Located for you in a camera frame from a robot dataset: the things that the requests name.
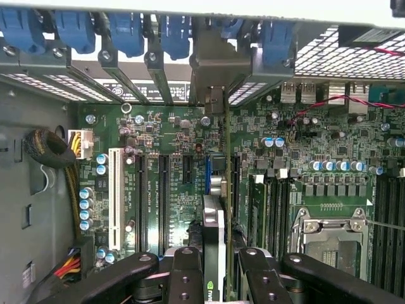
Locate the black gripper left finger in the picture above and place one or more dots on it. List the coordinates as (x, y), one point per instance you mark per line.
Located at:
(186, 278)

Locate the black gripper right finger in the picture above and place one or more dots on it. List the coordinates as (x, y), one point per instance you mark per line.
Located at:
(265, 285)

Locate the installed RAM stick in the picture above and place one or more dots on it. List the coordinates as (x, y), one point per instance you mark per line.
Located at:
(257, 215)

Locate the metal CPU socket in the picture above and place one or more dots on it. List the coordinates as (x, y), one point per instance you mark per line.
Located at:
(332, 247)

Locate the long black expansion slot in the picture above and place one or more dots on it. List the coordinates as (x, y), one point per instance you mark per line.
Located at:
(236, 190)
(142, 202)
(164, 202)

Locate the blue expansion slot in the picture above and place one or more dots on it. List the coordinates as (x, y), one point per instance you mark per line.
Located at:
(208, 177)

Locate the white expansion slot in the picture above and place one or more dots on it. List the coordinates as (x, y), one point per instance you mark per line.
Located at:
(115, 202)

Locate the short black expansion slot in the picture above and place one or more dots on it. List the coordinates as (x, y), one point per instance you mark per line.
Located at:
(188, 169)

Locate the thin socket locking lever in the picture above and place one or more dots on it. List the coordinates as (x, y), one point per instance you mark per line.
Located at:
(386, 225)

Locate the green motherboard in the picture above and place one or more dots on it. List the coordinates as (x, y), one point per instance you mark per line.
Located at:
(316, 142)

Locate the metal slot cover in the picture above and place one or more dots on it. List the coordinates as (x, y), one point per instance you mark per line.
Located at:
(159, 79)
(121, 76)

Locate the silver rear port block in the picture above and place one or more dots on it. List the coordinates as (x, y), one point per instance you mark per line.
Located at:
(335, 92)

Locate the blue slot retention clip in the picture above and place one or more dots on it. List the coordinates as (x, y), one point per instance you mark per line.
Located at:
(22, 28)
(76, 30)
(278, 41)
(175, 36)
(126, 33)

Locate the black open PC case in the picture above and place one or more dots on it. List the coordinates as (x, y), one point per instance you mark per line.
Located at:
(202, 6)

